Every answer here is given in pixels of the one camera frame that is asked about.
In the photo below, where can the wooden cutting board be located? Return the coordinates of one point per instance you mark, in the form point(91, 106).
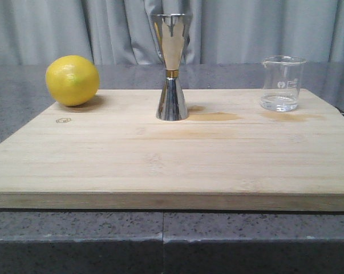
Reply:
point(113, 153)

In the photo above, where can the grey curtain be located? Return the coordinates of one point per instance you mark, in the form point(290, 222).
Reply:
point(121, 32)

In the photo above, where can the glass beaker with liquid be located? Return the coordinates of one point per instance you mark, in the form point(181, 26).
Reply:
point(282, 84)

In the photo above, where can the yellow lemon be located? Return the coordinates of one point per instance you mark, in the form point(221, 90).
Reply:
point(72, 80)

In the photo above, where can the steel double jigger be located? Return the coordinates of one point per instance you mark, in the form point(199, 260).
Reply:
point(172, 34)

